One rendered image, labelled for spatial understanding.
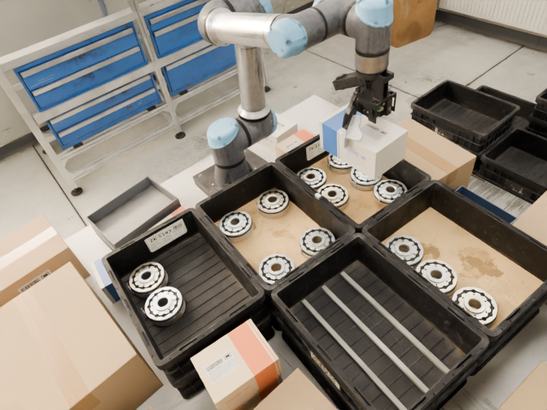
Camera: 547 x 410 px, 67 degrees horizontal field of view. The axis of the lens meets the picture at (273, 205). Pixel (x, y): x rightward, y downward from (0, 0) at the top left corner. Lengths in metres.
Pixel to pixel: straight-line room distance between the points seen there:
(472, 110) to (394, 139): 1.34
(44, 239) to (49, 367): 0.49
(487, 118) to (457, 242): 1.17
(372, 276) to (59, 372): 0.81
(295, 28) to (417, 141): 0.76
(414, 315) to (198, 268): 0.61
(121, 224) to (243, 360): 0.80
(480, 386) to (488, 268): 0.29
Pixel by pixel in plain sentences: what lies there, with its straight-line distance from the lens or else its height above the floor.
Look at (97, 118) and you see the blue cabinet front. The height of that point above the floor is 0.42.
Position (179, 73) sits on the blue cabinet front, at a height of 0.45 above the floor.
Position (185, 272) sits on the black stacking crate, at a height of 0.83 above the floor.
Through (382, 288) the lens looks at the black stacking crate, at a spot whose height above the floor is 0.83.
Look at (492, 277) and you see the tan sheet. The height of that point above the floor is 0.83.
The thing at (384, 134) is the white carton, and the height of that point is 1.14.
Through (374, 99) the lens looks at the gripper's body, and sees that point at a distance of 1.02.
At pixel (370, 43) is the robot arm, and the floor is 1.38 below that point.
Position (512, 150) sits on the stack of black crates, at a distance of 2.35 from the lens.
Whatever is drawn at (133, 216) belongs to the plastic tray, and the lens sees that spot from 1.59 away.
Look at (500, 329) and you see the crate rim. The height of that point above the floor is 0.93.
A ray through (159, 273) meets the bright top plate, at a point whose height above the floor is 0.86.
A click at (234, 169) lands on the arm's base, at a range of 1.52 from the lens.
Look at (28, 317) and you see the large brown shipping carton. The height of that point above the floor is 0.90.
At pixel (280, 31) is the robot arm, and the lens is 0.91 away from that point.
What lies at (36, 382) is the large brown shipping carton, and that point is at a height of 0.90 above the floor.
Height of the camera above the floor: 1.80
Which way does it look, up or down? 46 degrees down
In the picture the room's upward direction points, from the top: 10 degrees counter-clockwise
